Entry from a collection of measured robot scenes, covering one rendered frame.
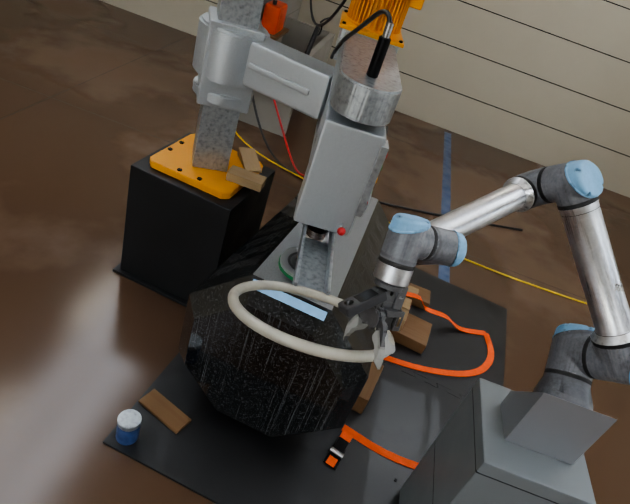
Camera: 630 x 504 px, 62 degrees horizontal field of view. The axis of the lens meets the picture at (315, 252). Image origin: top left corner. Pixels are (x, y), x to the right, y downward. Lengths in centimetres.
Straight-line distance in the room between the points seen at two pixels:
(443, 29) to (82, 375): 580
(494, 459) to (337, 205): 102
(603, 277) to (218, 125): 193
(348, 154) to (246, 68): 99
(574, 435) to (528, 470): 19
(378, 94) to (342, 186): 36
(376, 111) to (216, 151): 135
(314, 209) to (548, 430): 111
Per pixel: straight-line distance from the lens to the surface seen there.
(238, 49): 265
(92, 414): 272
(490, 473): 202
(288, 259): 221
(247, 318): 135
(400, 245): 125
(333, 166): 187
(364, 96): 175
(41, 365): 291
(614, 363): 193
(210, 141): 291
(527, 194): 177
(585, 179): 173
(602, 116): 770
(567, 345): 202
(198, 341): 241
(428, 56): 726
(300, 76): 256
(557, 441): 210
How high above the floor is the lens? 222
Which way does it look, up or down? 34 degrees down
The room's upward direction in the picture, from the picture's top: 20 degrees clockwise
